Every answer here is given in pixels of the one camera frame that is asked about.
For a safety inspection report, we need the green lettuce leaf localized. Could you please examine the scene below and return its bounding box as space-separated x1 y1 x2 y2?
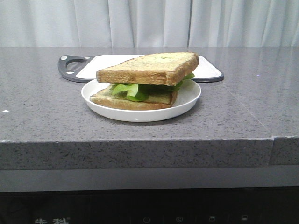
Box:
109 73 194 102

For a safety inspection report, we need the grey curtain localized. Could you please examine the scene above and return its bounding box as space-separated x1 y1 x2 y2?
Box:
0 0 299 47

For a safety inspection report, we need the white round plate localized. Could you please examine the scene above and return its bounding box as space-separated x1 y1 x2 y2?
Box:
81 79 201 122

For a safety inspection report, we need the bread slice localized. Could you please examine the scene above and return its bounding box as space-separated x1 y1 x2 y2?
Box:
96 52 199 86
90 85 178 110

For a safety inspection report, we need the black appliance control panel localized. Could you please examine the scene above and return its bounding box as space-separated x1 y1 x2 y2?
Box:
0 187 299 224

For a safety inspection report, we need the white cutting board grey rim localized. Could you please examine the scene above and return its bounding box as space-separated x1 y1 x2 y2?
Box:
57 55 224 83

